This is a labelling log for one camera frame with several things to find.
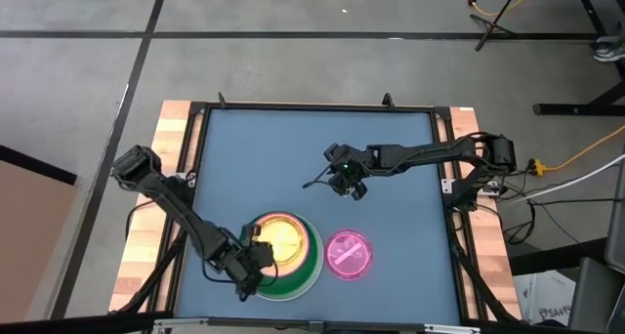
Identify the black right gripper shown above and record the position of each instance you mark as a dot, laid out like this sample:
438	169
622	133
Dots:
349	163

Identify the white metal bracket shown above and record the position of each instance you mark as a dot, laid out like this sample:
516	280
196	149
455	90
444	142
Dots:
447	185

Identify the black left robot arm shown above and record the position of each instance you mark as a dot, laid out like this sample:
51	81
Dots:
166	202

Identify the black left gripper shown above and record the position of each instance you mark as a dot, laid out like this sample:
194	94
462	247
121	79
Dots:
251	263

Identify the black table frame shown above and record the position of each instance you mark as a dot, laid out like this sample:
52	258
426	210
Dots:
317	107

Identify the black table clamp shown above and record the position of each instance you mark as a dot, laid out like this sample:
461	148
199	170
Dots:
388	100

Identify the grey chair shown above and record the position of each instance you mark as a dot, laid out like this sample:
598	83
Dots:
595	295

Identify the person's shoe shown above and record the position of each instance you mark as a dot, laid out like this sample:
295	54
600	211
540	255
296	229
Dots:
610	51

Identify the aluminium bar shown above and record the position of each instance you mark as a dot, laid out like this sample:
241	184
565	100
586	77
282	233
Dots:
317	325

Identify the brown board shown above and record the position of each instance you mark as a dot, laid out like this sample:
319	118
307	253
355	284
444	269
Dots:
29	236

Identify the small orange transparent plate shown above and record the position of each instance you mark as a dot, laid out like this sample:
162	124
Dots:
283	241

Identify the small pink transparent plate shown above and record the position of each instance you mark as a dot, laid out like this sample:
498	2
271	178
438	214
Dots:
348	254

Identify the white cardboard box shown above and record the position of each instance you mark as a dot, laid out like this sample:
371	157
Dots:
544	297

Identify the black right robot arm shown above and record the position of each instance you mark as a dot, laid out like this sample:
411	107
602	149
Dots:
439	153

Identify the black desk leg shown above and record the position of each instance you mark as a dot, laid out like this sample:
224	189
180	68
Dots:
586	107

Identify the large green plastic plate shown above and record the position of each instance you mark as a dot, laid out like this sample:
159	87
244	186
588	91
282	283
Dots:
303	280

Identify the black tripod stand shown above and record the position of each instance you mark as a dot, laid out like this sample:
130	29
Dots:
493	24

